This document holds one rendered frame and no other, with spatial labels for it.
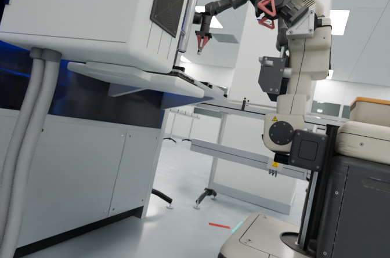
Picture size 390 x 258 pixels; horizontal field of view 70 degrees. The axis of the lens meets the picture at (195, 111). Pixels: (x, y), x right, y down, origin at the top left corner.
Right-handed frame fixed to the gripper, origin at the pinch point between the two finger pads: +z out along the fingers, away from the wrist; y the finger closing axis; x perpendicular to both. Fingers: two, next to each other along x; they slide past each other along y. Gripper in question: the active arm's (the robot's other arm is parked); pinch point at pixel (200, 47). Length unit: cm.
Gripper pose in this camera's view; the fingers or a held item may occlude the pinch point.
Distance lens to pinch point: 172.3
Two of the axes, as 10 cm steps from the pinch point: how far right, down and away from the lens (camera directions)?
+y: -9.6, -2.2, 1.6
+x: -1.5, -0.8, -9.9
